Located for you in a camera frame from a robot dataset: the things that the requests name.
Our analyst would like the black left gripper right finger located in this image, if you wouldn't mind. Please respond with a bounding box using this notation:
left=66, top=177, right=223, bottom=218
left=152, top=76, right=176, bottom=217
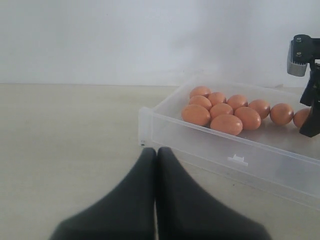
left=156, top=147, right=271, bottom=240

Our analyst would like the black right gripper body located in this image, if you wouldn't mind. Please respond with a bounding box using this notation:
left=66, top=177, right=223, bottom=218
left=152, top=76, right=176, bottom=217
left=300, top=60, right=320, bottom=107

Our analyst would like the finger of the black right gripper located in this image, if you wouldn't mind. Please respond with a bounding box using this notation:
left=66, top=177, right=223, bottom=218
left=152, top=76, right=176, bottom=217
left=299, top=100, right=320, bottom=137

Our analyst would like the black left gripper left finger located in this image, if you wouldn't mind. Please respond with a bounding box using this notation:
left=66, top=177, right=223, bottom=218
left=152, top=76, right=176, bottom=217
left=50, top=148, right=157, bottom=240

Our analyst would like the clear plastic drawer bin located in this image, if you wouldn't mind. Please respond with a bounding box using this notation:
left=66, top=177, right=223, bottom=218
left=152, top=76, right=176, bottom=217
left=138, top=78, right=320, bottom=209

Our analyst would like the brown egg row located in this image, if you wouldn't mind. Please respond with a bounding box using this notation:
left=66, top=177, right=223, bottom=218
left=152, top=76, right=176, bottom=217
left=209, top=103, right=234, bottom=120

